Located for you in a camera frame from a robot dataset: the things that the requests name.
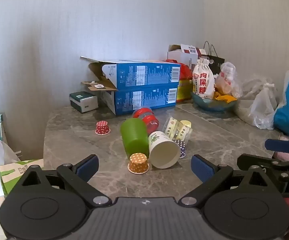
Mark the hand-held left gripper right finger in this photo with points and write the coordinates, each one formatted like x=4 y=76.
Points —
x=201 y=171

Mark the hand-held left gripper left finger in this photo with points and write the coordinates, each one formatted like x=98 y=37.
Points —
x=88 y=168

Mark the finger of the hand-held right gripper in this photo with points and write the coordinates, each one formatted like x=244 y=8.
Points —
x=254 y=161
x=279 y=145

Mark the white paper cup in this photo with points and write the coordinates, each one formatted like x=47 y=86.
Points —
x=163 y=152

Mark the blue polka dot paper cup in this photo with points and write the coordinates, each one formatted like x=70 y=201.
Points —
x=181 y=147

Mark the red polka dot paper cup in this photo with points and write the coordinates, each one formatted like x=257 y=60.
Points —
x=102 y=127

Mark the orange polka dot paper cup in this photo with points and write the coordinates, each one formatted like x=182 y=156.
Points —
x=138 y=164

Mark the green plastic cup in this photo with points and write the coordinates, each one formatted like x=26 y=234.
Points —
x=134 y=138

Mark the red clear plastic cup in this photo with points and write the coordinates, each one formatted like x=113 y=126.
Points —
x=145 y=118

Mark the white plastic bag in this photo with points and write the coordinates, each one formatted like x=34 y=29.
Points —
x=262 y=107

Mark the translucent plastic bag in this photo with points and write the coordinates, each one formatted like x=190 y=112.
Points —
x=252 y=86

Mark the green and white tissue pack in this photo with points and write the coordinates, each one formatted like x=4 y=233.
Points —
x=83 y=101

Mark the blue ceramic bowl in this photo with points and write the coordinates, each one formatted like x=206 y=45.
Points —
x=213 y=105

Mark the yellow wrapper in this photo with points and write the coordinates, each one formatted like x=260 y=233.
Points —
x=224 y=97

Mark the green and white cardboard box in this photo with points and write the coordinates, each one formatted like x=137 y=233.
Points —
x=17 y=173

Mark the yellow green box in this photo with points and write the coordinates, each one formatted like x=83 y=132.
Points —
x=183 y=90

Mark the clear plastic snack bag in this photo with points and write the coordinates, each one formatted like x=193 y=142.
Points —
x=227 y=78

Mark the blue cardboard box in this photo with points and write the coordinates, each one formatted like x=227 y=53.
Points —
x=144 y=98
x=144 y=73

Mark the red snack package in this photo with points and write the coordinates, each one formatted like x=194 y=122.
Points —
x=184 y=71

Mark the black paper bag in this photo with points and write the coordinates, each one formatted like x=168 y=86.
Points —
x=215 y=61

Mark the white cardboard carton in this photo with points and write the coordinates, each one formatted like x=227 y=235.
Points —
x=184 y=53

